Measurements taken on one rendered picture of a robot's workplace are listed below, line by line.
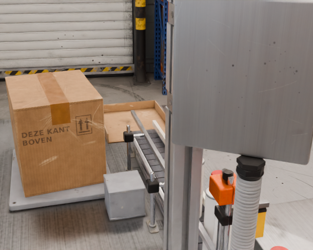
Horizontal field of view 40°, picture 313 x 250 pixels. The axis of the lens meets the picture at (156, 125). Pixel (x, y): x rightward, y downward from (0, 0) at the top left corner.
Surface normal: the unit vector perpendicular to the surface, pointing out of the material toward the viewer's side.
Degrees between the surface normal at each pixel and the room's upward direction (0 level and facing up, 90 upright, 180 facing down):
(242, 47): 90
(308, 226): 0
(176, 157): 90
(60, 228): 0
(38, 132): 90
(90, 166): 90
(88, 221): 0
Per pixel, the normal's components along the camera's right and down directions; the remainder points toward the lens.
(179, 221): 0.26, 0.39
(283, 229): 0.00, -0.91
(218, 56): -0.34, 0.37
